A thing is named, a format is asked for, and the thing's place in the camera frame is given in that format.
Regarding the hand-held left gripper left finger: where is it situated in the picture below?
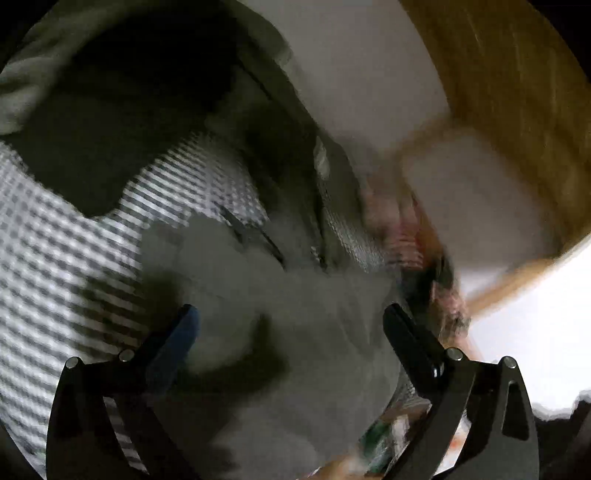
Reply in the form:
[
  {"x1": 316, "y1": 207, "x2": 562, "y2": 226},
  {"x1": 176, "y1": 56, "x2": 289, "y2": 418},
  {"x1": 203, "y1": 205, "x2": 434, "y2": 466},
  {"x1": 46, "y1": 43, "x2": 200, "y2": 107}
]
[{"x1": 46, "y1": 304, "x2": 201, "y2": 480}]

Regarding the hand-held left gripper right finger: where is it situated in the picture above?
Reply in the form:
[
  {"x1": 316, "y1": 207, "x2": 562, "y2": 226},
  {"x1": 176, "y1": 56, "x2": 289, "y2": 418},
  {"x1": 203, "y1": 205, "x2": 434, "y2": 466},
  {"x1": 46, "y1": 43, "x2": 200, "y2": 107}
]
[{"x1": 382, "y1": 302, "x2": 541, "y2": 480}]

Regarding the grey lettered hoodie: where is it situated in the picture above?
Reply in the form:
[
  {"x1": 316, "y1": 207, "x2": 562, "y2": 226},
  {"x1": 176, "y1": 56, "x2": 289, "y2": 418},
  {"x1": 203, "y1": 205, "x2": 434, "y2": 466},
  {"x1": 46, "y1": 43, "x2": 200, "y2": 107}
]
[{"x1": 139, "y1": 134, "x2": 416, "y2": 480}]

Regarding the pink plush toy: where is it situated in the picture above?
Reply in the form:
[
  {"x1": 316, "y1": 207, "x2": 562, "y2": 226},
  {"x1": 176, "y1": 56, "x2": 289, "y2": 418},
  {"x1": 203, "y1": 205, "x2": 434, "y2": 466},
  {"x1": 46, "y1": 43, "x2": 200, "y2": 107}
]
[{"x1": 360, "y1": 182, "x2": 431, "y2": 260}]

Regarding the black white checkered bed sheet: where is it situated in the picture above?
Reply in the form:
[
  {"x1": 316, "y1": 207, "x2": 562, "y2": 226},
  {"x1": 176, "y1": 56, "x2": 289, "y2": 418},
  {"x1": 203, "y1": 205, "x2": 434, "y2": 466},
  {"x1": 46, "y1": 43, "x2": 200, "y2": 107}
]
[{"x1": 0, "y1": 129, "x2": 273, "y2": 468}]

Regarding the dark cloth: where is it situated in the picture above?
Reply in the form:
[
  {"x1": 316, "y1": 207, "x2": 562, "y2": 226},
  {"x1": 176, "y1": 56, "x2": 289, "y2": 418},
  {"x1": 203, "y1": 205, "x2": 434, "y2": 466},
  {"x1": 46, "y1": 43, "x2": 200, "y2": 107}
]
[{"x1": 9, "y1": 0, "x2": 287, "y2": 219}]

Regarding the wooden bed frame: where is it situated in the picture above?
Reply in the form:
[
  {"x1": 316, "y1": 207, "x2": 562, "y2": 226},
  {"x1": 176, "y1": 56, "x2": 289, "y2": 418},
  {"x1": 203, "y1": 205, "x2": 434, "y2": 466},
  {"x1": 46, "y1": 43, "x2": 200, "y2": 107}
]
[{"x1": 397, "y1": 0, "x2": 591, "y2": 319}]

